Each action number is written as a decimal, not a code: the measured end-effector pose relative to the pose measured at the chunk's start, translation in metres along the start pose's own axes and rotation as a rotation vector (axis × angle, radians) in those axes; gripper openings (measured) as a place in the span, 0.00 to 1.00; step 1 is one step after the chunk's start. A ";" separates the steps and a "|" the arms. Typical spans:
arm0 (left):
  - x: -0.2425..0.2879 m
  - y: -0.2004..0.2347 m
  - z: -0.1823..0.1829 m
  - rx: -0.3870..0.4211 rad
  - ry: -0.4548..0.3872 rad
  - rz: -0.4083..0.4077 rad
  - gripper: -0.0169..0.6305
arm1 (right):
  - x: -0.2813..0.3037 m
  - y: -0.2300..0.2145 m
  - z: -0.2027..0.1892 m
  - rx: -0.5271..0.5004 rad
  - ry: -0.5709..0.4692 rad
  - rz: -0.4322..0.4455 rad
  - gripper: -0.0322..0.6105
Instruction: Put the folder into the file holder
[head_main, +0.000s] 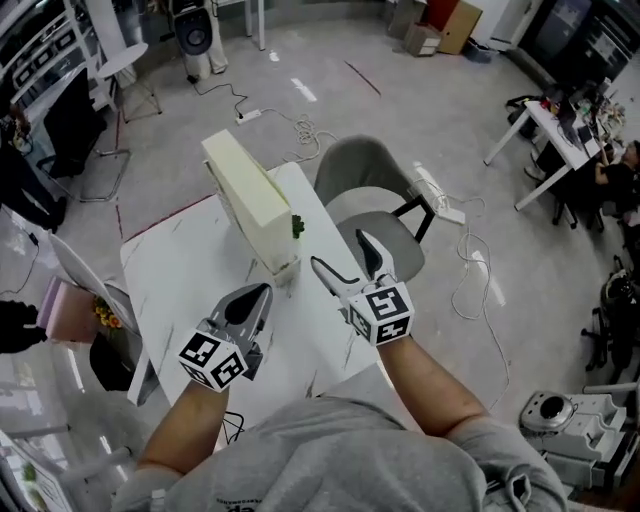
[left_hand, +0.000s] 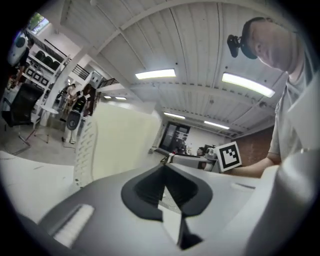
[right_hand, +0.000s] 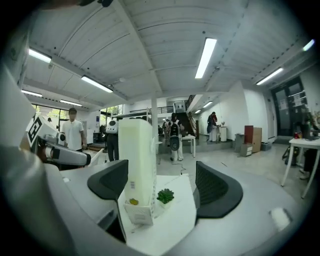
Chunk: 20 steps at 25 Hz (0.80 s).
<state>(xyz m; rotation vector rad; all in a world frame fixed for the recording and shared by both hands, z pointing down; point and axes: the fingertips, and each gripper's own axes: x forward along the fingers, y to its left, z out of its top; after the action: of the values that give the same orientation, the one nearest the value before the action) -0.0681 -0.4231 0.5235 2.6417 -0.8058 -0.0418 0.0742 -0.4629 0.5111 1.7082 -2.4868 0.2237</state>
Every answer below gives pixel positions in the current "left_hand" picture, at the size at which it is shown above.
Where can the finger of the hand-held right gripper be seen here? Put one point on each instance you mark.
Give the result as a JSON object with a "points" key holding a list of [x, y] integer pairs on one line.
{"points": [[185, 160]]}

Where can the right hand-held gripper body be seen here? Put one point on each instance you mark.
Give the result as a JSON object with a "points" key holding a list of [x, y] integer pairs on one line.
{"points": [[228, 157]]}

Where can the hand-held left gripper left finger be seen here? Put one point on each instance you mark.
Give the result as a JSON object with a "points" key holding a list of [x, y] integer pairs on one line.
{"points": [[140, 195]]}

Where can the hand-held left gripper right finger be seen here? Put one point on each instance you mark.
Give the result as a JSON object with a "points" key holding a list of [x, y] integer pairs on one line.
{"points": [[192, 195]]}

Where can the pale yellow cardboard box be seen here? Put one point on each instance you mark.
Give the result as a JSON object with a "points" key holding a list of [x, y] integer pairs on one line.
{"points": [[125, 140]]}

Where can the person's right forearm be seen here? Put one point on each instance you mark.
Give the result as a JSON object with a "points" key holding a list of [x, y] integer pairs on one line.
{"points": [[255, 170]]}

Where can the black glass door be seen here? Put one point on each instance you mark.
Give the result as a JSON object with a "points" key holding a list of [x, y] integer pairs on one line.
{"points": [[173, 136]]}

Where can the long ceiling light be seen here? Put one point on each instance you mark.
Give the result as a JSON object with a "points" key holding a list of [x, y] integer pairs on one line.
{"points": [[247, 83], [216, 124], [155, 74], [174, 115]]}

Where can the person's grey sweatshirt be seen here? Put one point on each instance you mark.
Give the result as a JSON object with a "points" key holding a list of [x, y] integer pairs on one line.
{"points": [[287, 125]]}

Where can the white marble table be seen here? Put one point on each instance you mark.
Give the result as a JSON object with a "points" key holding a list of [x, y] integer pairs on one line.
{"points": [[30, 185]]}

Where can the person's face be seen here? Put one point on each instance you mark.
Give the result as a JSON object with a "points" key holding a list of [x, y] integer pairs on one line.
{"points": [[275, 47]]}

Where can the round white side table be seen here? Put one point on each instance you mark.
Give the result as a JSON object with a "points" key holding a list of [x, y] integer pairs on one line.
{"points": [[49, 110]]}

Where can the black cantilever chair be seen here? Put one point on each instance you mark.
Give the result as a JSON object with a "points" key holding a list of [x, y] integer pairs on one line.
{"points": [[22, 105]]}

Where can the white storage shelf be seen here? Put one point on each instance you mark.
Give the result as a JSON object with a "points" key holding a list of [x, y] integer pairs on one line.
{"points": [[45, 65]]}

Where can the white oval robot head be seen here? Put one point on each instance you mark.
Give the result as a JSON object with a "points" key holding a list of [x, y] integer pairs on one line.
{"points": [[17, 50]]}

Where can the black head camera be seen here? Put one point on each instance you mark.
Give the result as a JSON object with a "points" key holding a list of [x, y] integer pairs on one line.
{"points": [[233, 46]]}

